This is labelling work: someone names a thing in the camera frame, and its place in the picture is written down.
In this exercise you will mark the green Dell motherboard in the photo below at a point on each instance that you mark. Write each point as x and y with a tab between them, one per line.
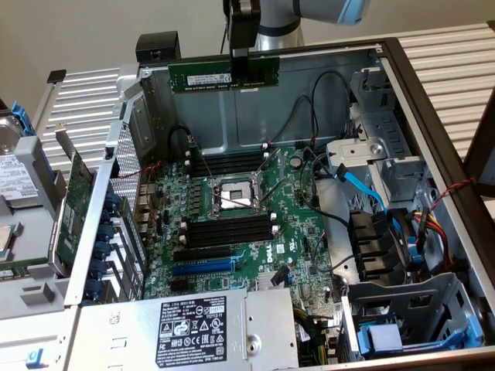
294	216

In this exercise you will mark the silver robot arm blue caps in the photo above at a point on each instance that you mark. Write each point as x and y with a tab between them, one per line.
278	23

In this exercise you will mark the silver port block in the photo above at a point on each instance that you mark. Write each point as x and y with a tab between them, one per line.
147	201

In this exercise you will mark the grey parts rack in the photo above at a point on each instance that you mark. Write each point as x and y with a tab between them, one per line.
33	235

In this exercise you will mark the green RAM stick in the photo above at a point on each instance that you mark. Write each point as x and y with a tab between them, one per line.
23	265
201	79

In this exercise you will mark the grey disk bay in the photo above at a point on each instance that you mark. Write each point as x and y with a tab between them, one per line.
425	293

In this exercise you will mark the silver power supply with label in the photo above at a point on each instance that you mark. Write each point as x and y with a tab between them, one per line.
127	336

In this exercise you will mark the blue square latch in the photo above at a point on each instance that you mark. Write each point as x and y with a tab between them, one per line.
35	358

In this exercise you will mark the blue disk bracket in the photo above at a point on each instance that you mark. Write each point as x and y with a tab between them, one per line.
361	340

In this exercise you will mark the blue card retention clip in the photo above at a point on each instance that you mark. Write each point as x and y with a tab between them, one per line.
93	288
98	269
102	250
105	232
113	201

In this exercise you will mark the open PC case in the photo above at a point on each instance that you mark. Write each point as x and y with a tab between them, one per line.
294	116

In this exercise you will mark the blue expansion slot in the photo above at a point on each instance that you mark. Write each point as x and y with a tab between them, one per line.
201	268

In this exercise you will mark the CPU chip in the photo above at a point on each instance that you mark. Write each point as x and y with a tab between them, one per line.
5	241

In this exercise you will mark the black box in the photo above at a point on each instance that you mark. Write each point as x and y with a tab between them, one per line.
158	44

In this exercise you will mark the silver drive cage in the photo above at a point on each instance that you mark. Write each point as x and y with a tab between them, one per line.
386	127

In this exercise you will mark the CPU socket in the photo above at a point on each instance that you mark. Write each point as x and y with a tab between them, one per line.
234	193

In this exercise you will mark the dark brown panel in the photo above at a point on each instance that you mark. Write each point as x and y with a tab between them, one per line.
483	154

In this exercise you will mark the green graphics card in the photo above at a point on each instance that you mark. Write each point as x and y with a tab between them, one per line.
75	201

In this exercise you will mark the round coin battery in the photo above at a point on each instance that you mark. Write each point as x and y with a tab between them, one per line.
296	161

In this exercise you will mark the light grey metal panel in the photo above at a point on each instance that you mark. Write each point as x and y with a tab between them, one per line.
23	336

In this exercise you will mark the raised socket cover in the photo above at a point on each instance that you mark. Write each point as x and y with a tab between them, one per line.
272	162

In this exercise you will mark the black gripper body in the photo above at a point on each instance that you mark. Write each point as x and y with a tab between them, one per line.
243	27

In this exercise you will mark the short black expansion slot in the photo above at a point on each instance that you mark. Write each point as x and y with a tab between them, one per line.
179	285

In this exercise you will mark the small silver heatsink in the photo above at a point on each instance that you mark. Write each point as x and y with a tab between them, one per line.
265	281

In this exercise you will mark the hard disk white label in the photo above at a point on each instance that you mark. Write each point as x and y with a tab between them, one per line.
15	181

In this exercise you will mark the thin metal locking lever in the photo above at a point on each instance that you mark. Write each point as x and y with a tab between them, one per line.
205	162
272	192

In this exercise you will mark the long black expansion slot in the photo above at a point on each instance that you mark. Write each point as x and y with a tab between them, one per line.
201	254

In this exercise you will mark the blue plastic disk clip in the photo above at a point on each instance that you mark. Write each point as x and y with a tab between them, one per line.
19	116

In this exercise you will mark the black fan shroud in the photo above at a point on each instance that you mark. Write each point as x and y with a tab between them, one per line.
371	239

